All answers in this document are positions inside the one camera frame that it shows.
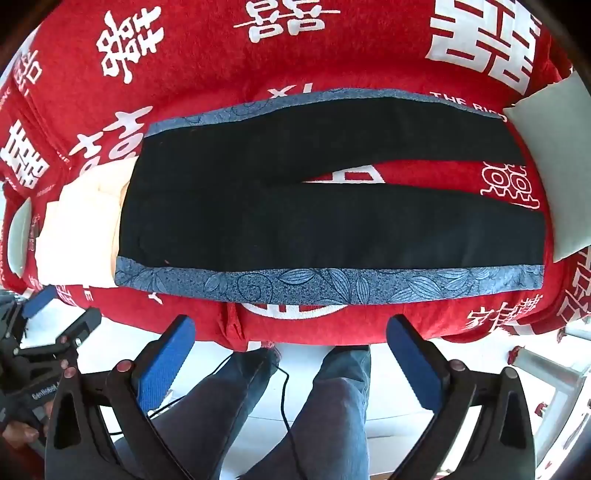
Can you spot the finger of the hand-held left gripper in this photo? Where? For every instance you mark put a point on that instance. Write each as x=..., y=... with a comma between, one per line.
x=40, y=301
x=81, y=327

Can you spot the red printed blanket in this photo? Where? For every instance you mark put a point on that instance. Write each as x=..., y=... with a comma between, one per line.
x=277, y=60

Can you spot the grey metal frame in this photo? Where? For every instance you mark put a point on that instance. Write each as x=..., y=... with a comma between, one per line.
x=549, y=369

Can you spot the person's right leg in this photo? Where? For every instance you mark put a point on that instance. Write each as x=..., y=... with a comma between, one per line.
x=332, y=415

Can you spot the person's left leg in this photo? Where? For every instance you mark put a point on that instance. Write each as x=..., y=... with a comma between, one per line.
x=217, y=415

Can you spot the cream cloth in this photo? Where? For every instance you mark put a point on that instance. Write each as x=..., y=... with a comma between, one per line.
x=83, y=230

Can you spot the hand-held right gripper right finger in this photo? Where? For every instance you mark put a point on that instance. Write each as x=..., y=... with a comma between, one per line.
x=411, y=364

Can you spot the person's left hand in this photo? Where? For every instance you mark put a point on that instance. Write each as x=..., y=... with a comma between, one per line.
x=16, y=434

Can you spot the black pants with floral trim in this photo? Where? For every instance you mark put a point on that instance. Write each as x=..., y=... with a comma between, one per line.
x=277, y=221

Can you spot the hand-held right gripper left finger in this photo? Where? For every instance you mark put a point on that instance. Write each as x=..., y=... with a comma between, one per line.
x=164, y=369

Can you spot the person's leg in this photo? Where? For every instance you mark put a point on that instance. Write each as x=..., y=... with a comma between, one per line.
x=332, y=415
x=217, y=415

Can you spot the grey-green pillow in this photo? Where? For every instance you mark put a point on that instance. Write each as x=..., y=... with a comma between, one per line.
x=18, y=235
x=554, y=152

